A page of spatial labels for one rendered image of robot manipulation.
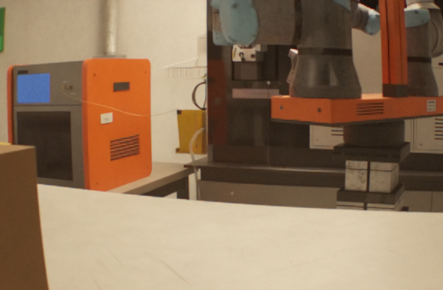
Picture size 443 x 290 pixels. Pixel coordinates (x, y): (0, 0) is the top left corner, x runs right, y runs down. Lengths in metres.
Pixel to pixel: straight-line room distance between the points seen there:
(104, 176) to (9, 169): 1.68
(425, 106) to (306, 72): 0.38
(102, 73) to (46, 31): 2.29
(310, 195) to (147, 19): 1.93
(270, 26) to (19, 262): 0.95
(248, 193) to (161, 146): 1.54
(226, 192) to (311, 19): 1.17
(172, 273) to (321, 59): 0.68
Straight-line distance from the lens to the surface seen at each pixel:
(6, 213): 0.20
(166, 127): 3.59
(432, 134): 2.08
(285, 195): 2.11
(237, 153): 2.25
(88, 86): 1.78
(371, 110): 1.19
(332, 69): 1.13
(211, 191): 2.20
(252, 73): 2.11
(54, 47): 4.05
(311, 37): 1.14
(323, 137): 2.12
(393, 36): 1.27
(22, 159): 0.21
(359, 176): 1.31
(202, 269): 0.56
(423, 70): 1.44
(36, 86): 1.92
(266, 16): 1.11
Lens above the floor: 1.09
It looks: 7 degrees down
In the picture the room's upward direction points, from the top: straight up
